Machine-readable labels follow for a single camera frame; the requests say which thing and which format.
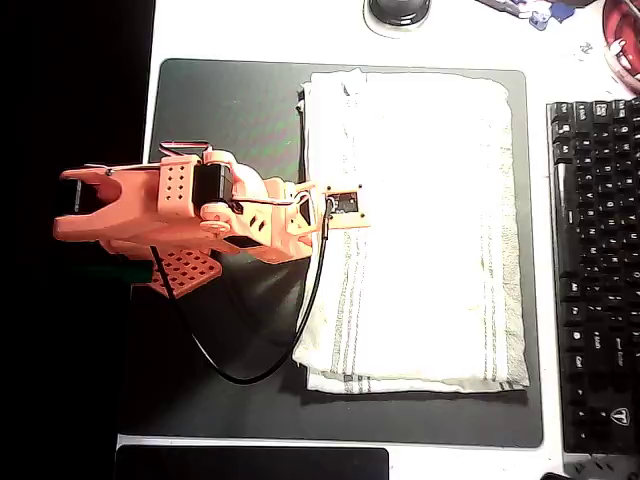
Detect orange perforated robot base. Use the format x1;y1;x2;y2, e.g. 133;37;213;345
144;247;224;300

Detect grey round object white rim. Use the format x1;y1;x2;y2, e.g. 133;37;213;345
362;0;432;36

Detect black flat tablet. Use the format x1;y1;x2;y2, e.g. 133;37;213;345
114;443;390;480

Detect orange gripper camera mount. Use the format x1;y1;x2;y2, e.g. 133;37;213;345
312;182;372;232

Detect white striped towel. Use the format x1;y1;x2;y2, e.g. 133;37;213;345
291;68;531;396

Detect black camera cable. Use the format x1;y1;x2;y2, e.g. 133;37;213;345
148;197;335;386

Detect blue plastic clutter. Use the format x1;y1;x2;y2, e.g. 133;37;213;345
474;0;601;31

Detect black keyboard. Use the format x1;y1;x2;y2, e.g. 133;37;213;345
545;97;640;456

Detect red bowl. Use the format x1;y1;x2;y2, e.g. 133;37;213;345
601;0;640;96

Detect red white servo wire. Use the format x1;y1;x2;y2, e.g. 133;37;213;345
158;141;214;160

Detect black desk mat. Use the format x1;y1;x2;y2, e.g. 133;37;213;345
117;58;545;450

